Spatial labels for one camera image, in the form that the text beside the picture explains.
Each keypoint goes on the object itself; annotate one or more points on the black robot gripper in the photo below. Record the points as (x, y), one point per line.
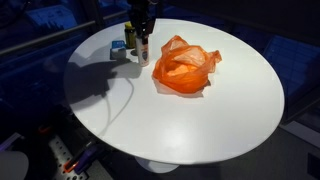
(141, 16)

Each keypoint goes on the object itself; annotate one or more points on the tall white bottle black letters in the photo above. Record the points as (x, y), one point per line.
(143, 53)

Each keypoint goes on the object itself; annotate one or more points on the dark bottle yellow cap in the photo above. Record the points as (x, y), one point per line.
(129, 35)

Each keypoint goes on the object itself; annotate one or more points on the orange plastic bag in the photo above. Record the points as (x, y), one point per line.
(183, 65)

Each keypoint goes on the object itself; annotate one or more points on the blue and white box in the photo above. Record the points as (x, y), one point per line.
(118, 49)

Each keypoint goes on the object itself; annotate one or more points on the grey metal railing bar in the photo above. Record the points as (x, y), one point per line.
(50, 36)

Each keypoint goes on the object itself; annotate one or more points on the orange and black hand tool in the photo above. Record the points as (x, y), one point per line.
(78, 158)

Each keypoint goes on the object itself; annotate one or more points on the white perforated power strip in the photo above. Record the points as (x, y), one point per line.
(65, 156)

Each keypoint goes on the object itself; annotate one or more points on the white rounded object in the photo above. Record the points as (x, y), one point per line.
(12, 165)

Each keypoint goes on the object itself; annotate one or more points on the white table pedestal base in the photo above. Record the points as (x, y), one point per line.
(156, 165)

